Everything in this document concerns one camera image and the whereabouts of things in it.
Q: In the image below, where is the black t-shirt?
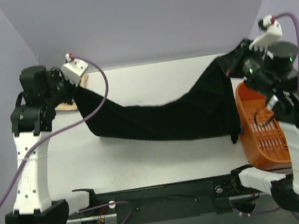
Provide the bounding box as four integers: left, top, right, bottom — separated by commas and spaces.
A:
73, 60, 241, 142

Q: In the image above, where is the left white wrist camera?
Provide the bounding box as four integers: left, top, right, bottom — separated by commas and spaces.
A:
61, 59, 89, 87

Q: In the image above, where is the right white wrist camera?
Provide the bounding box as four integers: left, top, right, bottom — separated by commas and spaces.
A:
249, 20, 282, 50

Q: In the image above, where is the orange plastic basket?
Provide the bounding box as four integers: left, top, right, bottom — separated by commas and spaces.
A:
235, 82, 299, 170

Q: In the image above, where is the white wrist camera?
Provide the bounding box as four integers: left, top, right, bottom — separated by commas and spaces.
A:
61, 59, 89, 87
249, 20, 282, 50

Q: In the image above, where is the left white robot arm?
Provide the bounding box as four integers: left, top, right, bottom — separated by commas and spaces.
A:
5, 61, 87, 224

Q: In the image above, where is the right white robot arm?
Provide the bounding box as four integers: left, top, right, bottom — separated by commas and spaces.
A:
216, 40, 299, 213

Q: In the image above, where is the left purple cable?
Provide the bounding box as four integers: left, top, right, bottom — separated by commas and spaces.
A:
0, 47, 137, 224

